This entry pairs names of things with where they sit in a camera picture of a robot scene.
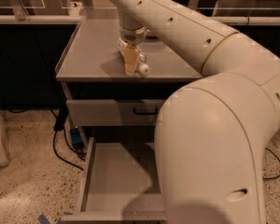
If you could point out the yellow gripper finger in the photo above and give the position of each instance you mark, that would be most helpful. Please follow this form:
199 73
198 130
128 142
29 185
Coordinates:
130 54

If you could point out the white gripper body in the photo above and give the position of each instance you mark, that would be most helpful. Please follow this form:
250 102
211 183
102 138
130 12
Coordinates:
132 37

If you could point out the clear plastic water bottle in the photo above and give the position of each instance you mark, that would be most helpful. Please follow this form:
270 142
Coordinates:
141 66

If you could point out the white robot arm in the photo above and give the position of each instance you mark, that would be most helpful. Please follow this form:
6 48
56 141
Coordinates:
211 134

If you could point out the grey drawer cabinet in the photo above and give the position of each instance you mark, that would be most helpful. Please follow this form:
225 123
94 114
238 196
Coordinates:
93 69

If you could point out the closed grey top drawer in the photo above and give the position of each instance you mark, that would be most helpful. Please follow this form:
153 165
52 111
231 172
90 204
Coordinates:
112 112

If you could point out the blue power adapter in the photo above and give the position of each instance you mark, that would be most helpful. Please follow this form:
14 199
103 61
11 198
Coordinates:
76 139

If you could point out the blue tape piece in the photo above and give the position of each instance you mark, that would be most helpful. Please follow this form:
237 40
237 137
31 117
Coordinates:
43 220

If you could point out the black drawer handle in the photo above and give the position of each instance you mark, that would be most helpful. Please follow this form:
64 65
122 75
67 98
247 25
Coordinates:
146 113

